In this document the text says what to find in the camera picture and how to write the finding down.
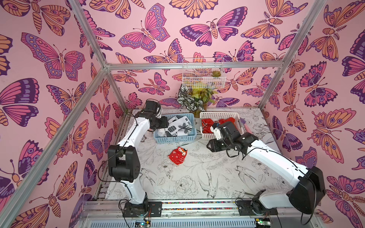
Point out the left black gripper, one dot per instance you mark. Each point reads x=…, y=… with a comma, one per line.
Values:
x=164, y=123

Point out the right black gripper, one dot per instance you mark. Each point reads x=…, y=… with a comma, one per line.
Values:
x=225, y=131

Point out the plain white sock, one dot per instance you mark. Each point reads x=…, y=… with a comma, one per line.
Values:
x=161, y=133

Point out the white plastic basket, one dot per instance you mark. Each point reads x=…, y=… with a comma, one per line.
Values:
x=216, y=116

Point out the light blue plastic basket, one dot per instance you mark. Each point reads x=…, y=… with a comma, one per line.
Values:
x=174, y=139

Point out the white sock chevron pattern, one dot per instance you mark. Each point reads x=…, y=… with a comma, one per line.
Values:
x=180, y=127

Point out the red snowflake sock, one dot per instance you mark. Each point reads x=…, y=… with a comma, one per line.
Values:
x=178, y=155

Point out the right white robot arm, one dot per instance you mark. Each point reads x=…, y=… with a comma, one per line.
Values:
x=307, y=184

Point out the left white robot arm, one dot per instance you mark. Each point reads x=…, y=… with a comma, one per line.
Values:
x=123, y=161

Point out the small succulent in basket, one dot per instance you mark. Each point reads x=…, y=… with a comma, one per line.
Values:
x=216, y=73

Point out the pink purple garden trowel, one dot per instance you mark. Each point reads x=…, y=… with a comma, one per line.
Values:
x=243, y=121

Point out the potted green leafy plant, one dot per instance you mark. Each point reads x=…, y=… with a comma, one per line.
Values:
x=195, y=99

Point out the white wire wall basket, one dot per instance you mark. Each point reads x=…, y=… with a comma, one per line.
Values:
x=197, y=74

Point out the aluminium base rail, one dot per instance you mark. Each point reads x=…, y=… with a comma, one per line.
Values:
x=193, y=213

